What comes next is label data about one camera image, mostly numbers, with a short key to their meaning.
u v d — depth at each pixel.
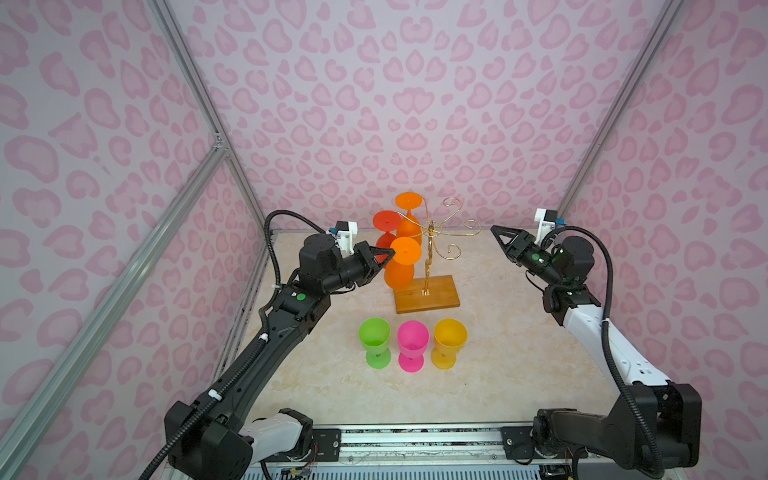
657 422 0.45
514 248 0.68
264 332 0.47
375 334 0.82
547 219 0.68
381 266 0.63
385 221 0.77
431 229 0.78
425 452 0.72
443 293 1.01
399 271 0.80
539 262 0.65
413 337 0.80
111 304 0.55
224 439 0.37
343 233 0.65
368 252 0.61
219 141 0.91
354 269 0.62
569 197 1.10
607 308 0.55
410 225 0.84
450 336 0.80
